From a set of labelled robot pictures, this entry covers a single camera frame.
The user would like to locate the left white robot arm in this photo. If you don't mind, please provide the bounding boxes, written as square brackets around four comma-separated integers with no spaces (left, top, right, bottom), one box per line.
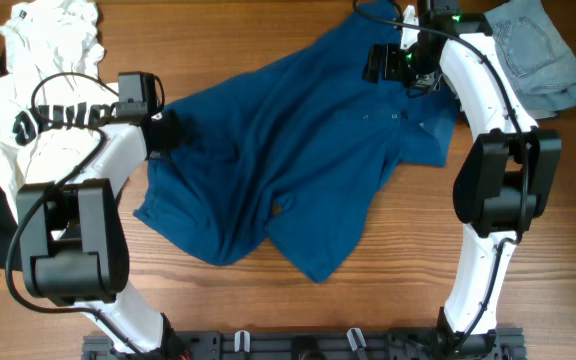
[5,72,191,359]

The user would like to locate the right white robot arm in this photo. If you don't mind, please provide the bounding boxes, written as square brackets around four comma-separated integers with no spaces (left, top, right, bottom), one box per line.
[363,1,562,358]

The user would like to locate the teal blue polo shirt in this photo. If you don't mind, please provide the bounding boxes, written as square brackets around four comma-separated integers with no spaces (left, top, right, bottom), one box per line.
[135,3,458,283]

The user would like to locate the light blue folded jeans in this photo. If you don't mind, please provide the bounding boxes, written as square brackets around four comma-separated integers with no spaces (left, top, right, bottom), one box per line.
[485,0,576,120]

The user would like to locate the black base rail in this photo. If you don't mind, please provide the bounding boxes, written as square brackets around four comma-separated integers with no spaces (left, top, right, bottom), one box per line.
[81,328,528,360]

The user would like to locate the white t-shirt black lettering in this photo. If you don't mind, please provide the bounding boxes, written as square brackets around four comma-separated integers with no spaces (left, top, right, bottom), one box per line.
[0,0,118,212]

